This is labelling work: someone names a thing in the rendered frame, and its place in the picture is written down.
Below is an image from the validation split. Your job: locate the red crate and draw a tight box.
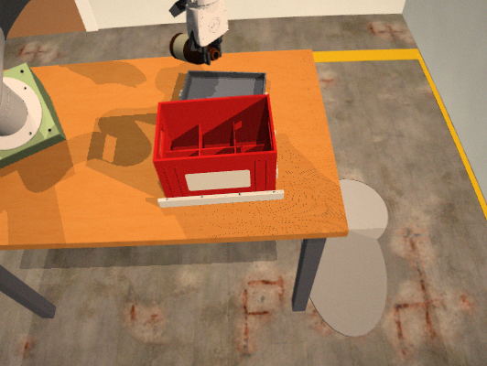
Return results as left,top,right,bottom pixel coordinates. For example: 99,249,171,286
155,94,277,198

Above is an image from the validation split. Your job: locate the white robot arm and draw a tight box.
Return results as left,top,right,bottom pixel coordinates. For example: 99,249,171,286
0,0,217,150

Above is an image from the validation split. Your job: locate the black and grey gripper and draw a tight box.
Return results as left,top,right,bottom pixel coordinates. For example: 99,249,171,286
186,0,228,66

